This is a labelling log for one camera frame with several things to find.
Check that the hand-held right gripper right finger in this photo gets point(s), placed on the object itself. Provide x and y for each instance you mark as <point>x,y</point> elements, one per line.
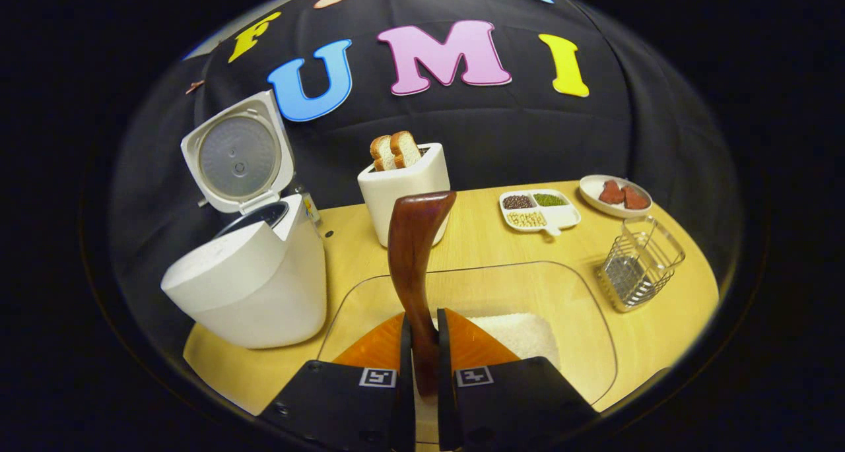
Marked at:
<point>445,412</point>

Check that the clear plastic rice container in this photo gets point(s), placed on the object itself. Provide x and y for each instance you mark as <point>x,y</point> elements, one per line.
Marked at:
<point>568,307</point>

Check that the red meat piece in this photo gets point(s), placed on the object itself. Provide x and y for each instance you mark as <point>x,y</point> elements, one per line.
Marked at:
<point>636,198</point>
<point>611,193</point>

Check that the toast bread slice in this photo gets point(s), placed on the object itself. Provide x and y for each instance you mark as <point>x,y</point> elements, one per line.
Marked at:
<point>405,150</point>
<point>381,154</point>

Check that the white oval plate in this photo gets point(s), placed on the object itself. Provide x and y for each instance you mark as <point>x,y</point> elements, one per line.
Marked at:
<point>594,198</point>

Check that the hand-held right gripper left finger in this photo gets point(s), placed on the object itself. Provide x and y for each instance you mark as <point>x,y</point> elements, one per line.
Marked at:
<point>404,412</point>

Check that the white divided bean dish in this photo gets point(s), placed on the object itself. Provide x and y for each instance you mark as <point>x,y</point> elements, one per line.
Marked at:
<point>561,218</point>

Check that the white rice cooker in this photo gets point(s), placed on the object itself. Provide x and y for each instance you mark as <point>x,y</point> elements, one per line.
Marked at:
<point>251,287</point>

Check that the copper clip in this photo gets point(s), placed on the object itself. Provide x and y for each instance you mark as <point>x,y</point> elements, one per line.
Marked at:
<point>195,87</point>

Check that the white toaster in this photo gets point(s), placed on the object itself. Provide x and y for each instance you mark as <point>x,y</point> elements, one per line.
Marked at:
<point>396,198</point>

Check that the brown wooden spoon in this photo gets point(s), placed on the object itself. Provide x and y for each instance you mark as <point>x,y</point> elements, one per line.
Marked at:
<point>412,254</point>

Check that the black backdrop cloth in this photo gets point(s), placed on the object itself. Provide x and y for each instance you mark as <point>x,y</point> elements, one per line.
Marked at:
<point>594,129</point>

